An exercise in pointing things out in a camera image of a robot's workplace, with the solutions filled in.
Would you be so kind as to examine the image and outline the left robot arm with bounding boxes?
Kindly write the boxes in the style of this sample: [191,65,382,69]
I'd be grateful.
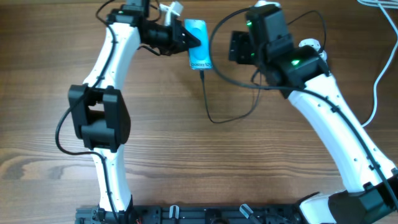
[68,1,201,223]

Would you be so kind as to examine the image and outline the white power strip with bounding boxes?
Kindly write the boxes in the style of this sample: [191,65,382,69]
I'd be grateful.
[298,39,327,62]

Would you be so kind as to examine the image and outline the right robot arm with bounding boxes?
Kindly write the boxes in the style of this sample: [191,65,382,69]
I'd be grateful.
[229,1,397,223]

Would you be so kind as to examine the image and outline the black USB charging cable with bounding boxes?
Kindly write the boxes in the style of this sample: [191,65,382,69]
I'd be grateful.
[198,9,327,124]

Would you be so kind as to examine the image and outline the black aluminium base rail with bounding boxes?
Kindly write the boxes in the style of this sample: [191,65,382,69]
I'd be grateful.
[75,203,306,224]

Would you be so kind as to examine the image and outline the turquoise screen smartphone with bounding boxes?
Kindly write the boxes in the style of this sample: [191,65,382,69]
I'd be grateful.
[183,19,213,71]

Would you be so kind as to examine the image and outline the white power strip cord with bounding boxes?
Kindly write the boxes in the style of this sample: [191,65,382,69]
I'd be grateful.
[357,0,398,128]

